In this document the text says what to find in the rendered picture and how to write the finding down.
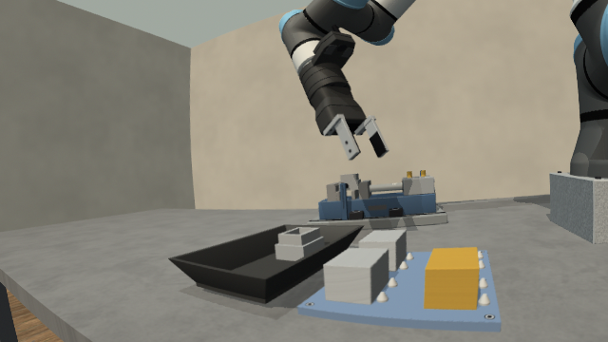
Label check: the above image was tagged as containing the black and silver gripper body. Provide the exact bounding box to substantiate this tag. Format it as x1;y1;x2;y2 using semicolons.
292;25;367;136

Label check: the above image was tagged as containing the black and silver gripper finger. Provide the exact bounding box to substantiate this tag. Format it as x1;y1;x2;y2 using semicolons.
323;114;361;161
354;115;389;158

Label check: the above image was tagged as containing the yellow-orange block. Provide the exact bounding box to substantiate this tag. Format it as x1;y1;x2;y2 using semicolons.
424;247;480;310

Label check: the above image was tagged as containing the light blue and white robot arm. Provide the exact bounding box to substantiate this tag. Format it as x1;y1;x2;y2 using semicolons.
279;0;608;179

